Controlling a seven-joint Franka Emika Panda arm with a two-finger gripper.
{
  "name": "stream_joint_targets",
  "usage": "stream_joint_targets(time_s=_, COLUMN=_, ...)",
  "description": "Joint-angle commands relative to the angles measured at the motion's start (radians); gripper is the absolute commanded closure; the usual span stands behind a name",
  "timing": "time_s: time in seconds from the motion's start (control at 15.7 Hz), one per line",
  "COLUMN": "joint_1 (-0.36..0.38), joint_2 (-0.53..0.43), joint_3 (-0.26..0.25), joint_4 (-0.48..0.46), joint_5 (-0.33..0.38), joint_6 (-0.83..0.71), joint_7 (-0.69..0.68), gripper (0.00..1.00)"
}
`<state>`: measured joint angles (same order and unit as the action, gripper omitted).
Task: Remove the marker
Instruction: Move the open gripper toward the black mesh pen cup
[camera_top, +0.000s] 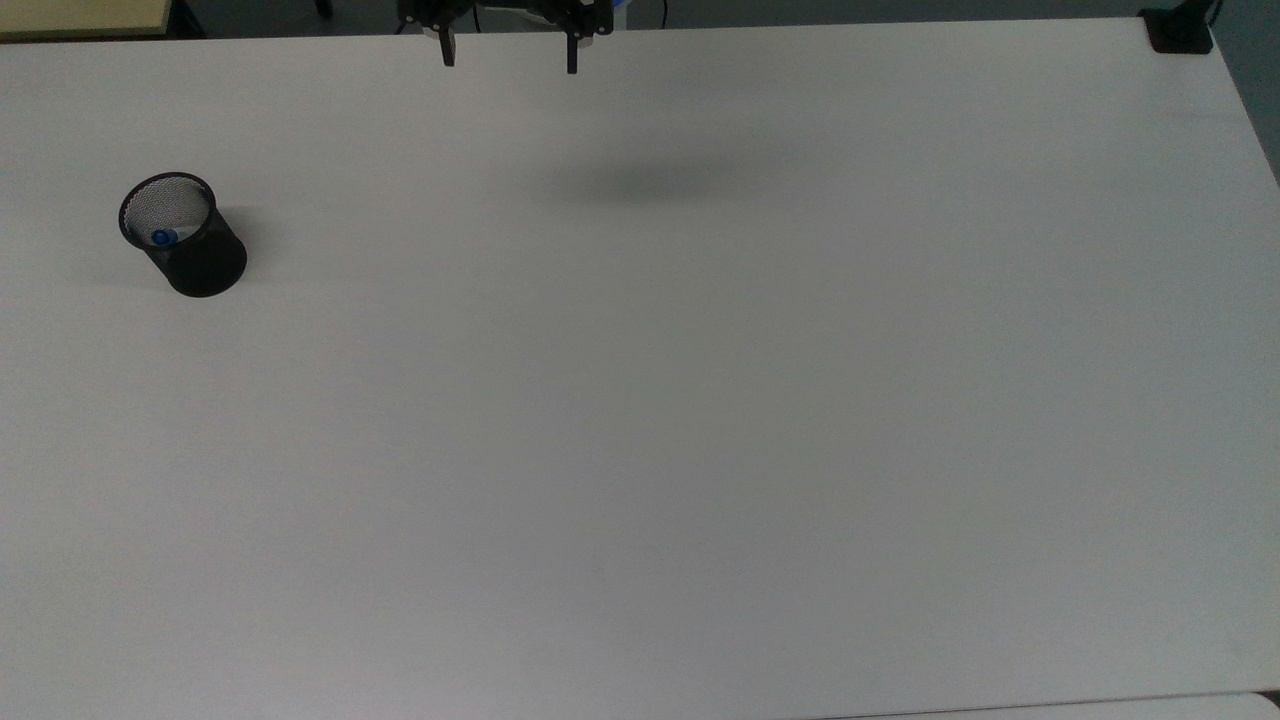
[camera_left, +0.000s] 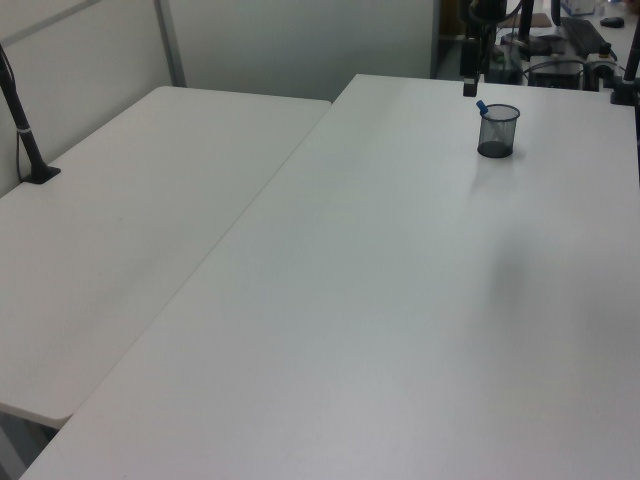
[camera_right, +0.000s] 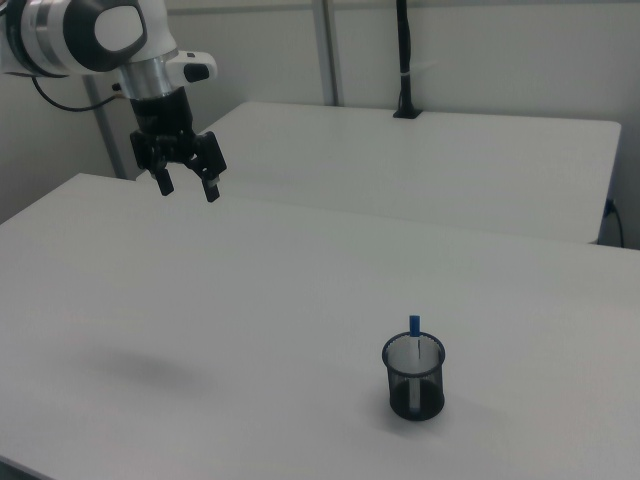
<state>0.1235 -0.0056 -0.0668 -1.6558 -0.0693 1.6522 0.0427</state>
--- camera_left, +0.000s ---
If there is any dark computer case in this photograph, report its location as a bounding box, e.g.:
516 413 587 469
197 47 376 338
487 43 527 85

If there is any black mesh pen cup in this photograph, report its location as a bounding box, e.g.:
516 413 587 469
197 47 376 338
476 103 521 160

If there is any thin black stand cable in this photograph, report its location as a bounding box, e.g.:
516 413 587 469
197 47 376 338
13 130 31 181

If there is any silver device with black knob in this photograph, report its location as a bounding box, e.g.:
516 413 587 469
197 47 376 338
583 42 619 92

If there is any blue and white box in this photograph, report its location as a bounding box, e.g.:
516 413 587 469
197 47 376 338
556 0 599 17

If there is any black camera stand with flat base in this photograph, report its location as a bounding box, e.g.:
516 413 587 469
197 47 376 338
0 42 63 187

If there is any grey partition frame post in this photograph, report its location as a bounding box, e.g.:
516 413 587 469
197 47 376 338
152 0 188 89

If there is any black camera stand with clamp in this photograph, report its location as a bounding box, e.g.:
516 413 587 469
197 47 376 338
608 28 640 107

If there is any black electronics box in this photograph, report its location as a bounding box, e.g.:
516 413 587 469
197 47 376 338
528 53 587 90

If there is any black Franka gripper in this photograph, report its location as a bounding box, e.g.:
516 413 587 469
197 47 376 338
460 38 484 97

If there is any black monitor stand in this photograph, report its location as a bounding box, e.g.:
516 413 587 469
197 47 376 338
499 0 567 57

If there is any black keyboard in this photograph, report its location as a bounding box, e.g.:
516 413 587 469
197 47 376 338
559 16 608 58

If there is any white marker with blue cap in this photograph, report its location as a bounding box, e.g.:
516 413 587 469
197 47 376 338
474 99 501 146

